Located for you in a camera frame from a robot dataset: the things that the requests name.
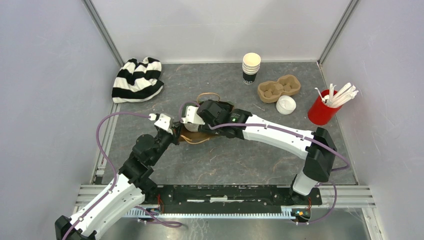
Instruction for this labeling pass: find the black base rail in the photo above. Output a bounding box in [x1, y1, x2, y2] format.
[141, 184, 323, 215]

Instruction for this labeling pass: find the black white striped cloth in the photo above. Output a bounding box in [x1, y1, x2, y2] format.
[111, 57, 164, 104]

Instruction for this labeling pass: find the white wrapped straws bundle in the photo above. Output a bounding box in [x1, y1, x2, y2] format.
[315, 82, 359, 108]

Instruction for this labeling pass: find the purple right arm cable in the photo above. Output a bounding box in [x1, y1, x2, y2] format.
[178, 100, 350, 226]

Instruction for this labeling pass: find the single paper coffee cup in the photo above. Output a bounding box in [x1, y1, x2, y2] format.
[184, 122, 200, 133]

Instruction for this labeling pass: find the stack of paper cups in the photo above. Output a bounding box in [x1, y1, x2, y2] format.
[242, 52, 262, 85]

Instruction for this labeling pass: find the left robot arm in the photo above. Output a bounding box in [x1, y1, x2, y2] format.
[54, 126, 181, 240]

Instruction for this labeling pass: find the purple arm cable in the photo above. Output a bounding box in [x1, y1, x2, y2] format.
[61, 111, 184, 240]
[178, 100, 350, 226]

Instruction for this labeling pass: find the brown cardboard cup carrier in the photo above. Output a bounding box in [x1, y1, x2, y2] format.
[257, 74, 301, 103]

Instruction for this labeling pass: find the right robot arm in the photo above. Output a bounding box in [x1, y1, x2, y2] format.
[194, 100, 337, 204]

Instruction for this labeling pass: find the green brown paper bag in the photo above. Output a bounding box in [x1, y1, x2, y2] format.
[178, 92, 235, 145]

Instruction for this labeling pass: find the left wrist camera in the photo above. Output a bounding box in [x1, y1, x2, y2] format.
[148, 113, 174, 135]

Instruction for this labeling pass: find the red cup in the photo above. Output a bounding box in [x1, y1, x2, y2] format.
[307, 96, 343, 126]

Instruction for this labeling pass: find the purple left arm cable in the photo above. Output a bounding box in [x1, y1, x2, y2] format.
[61, 111, 184, 240]

